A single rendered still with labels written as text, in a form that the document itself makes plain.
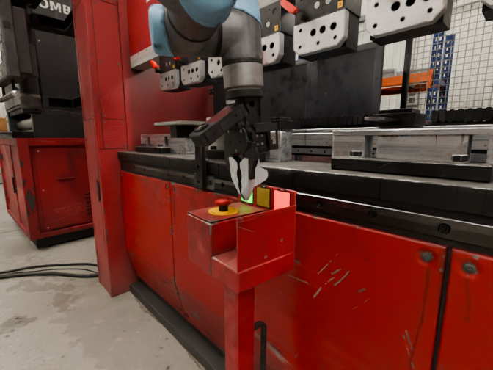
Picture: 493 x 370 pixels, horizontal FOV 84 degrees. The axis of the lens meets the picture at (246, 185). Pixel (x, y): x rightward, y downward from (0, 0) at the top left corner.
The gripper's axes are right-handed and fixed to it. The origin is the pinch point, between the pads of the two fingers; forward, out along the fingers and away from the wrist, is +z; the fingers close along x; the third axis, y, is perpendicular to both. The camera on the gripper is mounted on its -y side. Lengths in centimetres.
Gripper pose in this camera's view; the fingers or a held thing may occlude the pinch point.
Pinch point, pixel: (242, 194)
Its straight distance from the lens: 55.4
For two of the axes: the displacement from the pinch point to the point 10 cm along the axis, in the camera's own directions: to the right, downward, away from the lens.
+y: 7.7, -1.9, 6.0
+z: 0.7, 9.7, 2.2
